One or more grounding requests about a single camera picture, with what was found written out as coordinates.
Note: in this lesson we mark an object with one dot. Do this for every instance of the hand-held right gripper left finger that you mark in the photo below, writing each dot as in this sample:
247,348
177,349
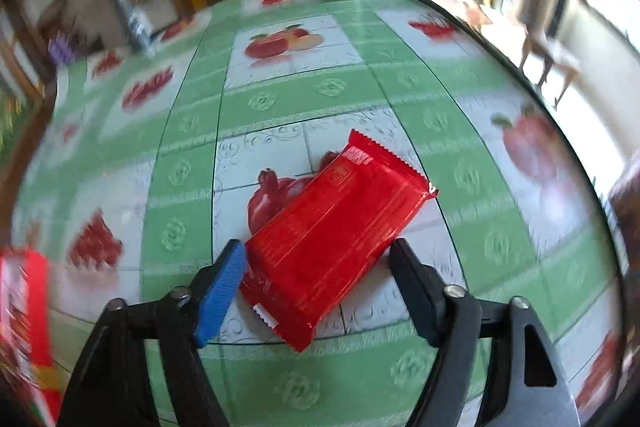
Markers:
220,297

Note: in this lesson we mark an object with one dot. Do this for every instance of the grey flashlight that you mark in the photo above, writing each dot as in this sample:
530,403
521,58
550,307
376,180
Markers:
135,27

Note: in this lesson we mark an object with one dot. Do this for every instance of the large red snack packet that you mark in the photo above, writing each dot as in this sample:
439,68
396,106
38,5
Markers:
330,227

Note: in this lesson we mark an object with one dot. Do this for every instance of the wooden stool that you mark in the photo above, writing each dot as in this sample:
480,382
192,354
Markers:
560,57

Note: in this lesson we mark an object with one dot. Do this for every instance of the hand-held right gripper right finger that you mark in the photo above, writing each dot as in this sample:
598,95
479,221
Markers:
420,292

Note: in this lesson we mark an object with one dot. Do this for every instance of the red cardboard box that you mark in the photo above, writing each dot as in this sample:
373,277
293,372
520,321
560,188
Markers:
37,307

